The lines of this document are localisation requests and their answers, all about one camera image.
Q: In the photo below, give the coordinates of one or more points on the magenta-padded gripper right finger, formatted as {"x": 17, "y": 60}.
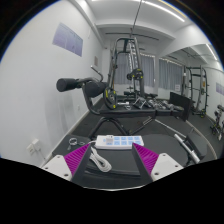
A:
{"x": 166, "y": 165}

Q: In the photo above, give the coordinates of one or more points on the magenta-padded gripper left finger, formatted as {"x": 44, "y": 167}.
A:
{"x": 58, "y": 165}

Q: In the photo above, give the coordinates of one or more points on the black padded flat bench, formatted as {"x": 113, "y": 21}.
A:
{"x": 160, "y": 143}

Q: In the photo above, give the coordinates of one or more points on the white power strip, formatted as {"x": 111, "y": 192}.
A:
{"x": 125, "y": 141}

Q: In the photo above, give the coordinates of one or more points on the chrome dumbbells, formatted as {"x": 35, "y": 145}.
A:
{"x": 160, "y": 104}

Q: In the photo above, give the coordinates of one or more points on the black adjustable weight bench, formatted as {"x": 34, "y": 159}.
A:
{"x": 133, "y": 112}

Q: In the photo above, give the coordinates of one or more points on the black upright panel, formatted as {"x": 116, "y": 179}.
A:
{"x": 180, "y": 103}

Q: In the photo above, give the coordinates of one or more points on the black exercise machine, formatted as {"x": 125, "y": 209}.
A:
{"x": 218, "y": 123}

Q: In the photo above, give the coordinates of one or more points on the large black yellow weight plate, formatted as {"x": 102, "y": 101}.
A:
{"x": 109, "y": 98}

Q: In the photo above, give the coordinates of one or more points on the black power rack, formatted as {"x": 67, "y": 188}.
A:
{"x": 204, "y": 86}

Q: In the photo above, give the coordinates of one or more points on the grey window curtain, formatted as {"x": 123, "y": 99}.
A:
{"x": 170, "y": 75}
{"x": 148, "y": 70}

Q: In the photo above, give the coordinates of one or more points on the small black yellow weight plate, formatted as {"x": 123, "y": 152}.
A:
{"x": 137, "y": 74}

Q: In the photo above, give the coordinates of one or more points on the short ceiling light strip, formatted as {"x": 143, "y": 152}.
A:
{"x": 211, "y": 51}

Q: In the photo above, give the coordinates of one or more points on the long ceiling light strip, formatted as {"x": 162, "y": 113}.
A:
{"x": 163, "y": 10}

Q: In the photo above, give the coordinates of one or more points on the white wall outlet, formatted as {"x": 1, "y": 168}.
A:
{"x": 30, "y": 150}
{"x": 36, "y": 143}

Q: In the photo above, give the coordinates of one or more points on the small purple wall poster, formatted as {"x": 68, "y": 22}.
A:
{"x": 220, "y": 89}

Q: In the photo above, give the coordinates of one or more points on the small brown wall panel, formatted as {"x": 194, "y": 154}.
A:
{"x": 96, "y": 61}

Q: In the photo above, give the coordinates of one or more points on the large purple wall poster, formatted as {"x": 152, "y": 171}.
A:
{"x": 68, "y": 39}

